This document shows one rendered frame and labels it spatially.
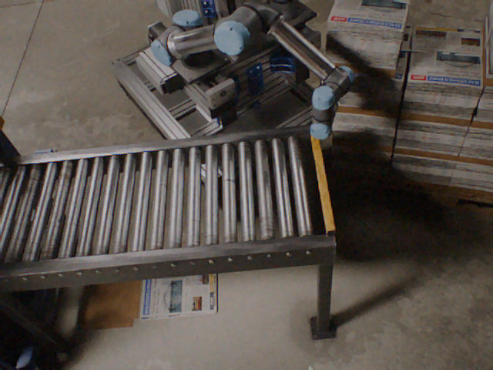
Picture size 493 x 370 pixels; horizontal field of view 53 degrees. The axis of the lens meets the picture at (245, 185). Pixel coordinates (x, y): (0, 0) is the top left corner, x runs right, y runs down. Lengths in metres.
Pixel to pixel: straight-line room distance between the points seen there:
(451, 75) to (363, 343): 1.20
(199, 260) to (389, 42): 1.08
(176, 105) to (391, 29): 1.46
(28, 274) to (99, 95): 1.97
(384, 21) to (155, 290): 1.61
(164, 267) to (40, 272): 0.42
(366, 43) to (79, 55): 2.52
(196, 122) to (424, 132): 1.27
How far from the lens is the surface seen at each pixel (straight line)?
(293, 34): 1.84
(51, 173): 2.08
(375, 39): 2.00
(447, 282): 2.54
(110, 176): 1.95
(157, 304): 2.51
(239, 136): 1.94
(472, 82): 2.16
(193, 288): 2.50
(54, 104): 3.68
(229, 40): 1.75
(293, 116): 2.82
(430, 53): 2.26
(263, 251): 1.63
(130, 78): 3.26
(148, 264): 1.70
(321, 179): 1.76
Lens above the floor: 2.23
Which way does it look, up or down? 53 degrees down
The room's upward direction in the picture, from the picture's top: 11 degrees counter-clockwise
